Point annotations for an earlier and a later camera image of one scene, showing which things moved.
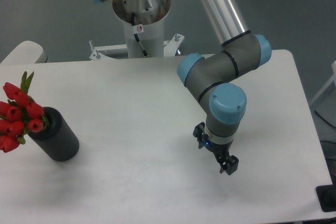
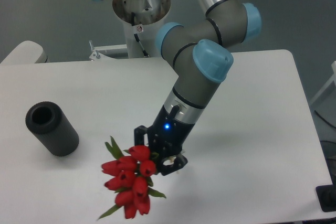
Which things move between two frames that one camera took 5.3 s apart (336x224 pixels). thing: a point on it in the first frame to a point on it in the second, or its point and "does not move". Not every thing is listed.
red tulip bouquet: [19, 114] to [132, 170]
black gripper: [221, 151] to [168, 134]
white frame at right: [332, 80] does not move
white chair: [26, 52] does not move
